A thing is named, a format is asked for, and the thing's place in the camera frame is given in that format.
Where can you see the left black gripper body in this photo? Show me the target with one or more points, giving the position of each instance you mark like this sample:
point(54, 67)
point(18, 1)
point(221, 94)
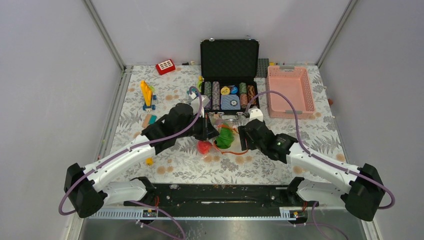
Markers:
point(200, 130)

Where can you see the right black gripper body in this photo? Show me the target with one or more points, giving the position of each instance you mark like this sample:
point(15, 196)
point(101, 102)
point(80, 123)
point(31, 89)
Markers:
point(251, 144)

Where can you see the clear orange-zip bag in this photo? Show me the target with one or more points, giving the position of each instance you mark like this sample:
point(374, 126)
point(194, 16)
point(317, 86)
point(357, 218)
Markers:
point(229, 151)

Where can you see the green white bok choy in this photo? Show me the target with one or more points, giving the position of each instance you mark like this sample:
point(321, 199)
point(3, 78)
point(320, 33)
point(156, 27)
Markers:
point(225, 138)

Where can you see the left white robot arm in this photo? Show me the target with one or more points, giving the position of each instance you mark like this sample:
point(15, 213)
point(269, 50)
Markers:
point(89, 188)

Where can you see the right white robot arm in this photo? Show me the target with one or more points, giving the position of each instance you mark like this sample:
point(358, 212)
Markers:
point(359, 189)

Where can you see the floral table mat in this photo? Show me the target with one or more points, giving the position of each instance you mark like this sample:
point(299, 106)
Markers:
point(182, 163)

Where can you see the wooden teal toy blocks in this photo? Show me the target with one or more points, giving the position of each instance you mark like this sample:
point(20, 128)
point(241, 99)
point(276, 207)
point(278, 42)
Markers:
point(148, 120)

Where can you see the green yellow toy figure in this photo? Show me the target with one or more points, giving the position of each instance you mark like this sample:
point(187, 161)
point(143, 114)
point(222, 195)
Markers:
point(200, 83)

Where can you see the yellow blue toy cart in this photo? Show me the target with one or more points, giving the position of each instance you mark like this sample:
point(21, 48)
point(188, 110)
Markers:
point(148, 96)

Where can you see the red white toy block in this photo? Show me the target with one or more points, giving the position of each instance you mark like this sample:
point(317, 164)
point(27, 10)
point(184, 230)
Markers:
point(165, 67)

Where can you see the small yellow toy piece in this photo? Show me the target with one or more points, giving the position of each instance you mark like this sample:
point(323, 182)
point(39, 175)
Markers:
point(149, 161)

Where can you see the pink plastic basket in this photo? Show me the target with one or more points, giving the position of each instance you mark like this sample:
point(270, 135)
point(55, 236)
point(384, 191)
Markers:
point(294, 83)

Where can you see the black poker chip case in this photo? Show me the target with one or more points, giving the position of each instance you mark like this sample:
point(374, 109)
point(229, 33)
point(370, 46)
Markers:
point(228, 69)

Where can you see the grey building baseplate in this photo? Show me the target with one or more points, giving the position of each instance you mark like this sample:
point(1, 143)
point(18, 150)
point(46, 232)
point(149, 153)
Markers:
point(262, 67)

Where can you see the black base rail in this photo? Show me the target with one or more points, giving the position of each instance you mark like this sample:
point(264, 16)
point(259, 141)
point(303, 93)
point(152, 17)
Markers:
point(222, 200)

